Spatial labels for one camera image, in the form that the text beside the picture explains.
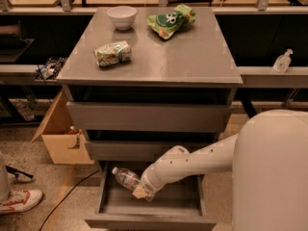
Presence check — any grey side shelf left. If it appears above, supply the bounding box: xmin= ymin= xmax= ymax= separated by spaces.
xmin=0 ymin=64 xmax=59 ymax=86

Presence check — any grey side shelf right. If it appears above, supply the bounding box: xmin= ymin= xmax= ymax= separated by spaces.
xmin=238 ymin=66 xmax=308 ymax=89

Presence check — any grey open bottom drawer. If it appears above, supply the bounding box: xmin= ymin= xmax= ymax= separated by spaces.
xmin=85 ymin=161 xmax=217 ymax=231

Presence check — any grey side shelf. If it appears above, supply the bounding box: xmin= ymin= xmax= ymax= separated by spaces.
xmin=0 ymin=64 xmax=59 ymax=86
xmin=238 ymin=66 xmax=308 ymax=89

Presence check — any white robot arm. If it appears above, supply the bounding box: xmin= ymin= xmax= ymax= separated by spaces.
xmin=141 ymin=110 xmax=308 ymax=231

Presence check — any cardboard box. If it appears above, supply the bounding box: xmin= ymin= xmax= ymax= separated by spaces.
xmin=32 ymin=90 xmax=93 ymax=165

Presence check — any grey drawer cabinet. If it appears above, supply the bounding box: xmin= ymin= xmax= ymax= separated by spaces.
xmin=56 ymin=6 xmax=244 ymax=231

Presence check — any grey middle drawer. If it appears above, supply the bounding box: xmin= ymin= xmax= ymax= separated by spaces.
xmin=84 ymin=140 xmax=218 ymax=164

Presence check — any crushed green white can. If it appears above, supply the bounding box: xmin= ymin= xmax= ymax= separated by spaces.
xmin=93 ymin=40 xmax=132 ymax=67

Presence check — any black object on floor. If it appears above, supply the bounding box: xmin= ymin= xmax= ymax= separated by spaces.
xmin=6 ymin=166 xmax=34 ymax=179

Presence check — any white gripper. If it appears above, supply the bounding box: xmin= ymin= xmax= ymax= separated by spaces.
xmin=133 ymin=172 xmax=165 ymax=199

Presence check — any black floor cable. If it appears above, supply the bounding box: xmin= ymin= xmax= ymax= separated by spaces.
xmin=38 ymin=169 xmax=101 ymax=231

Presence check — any clear plastic water bottle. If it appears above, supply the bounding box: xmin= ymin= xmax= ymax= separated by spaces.
xmin=112 ymin=167 xmax=153 ymax=201

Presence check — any green chip bag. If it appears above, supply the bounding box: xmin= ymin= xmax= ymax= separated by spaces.
xmin=146 ymin=4 xmax=195 ymax=39

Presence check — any grey top drawer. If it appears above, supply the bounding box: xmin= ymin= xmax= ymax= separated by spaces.
xmin=66 ymin=102 xmax=231 ymax=133

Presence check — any white bowl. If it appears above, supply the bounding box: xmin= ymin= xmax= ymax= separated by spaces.
xmin=107 ymin=6 xmax=137 ymax=30

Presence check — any white red sneaker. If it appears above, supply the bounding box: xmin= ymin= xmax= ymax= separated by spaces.
xmin=0 ymin=190 xmax=43 ymax=215

